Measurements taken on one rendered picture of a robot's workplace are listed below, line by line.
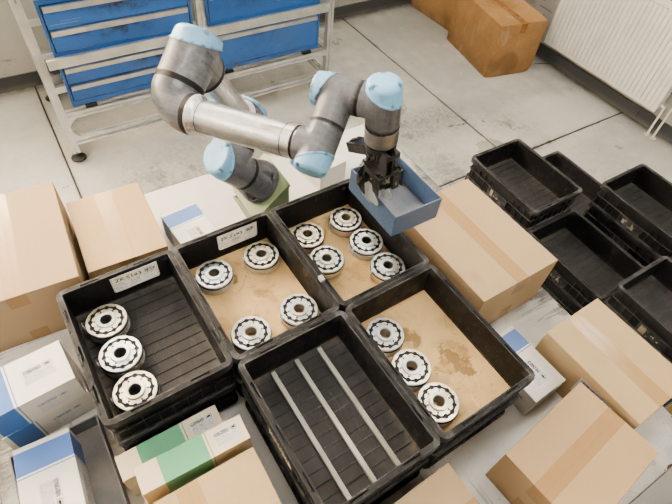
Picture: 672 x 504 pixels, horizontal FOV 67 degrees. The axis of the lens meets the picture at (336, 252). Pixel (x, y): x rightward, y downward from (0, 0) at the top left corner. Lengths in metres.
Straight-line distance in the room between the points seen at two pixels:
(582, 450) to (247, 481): 0.77
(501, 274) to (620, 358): 0.37
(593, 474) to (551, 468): 0.09
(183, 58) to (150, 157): 2.00
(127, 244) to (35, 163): 1.86
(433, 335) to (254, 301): 0.50
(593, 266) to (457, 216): 0.96
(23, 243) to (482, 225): 1.32
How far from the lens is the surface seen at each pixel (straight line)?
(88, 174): 3.21
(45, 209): 1.70
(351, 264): 1.52
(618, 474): 1.41
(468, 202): 1.68
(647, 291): 2.32
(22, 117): 3.77
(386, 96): 1.03
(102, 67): 3.08
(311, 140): 1.05
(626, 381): 1.53
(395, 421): 1.29
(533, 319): 1.72
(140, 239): 1.59
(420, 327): 1.43
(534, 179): 2.55
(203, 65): 1.27
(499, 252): 1.57
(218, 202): 1.88
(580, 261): 2.43
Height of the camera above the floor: 2.01
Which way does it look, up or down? 50 degrees down
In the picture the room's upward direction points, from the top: 6 degrees clockwise
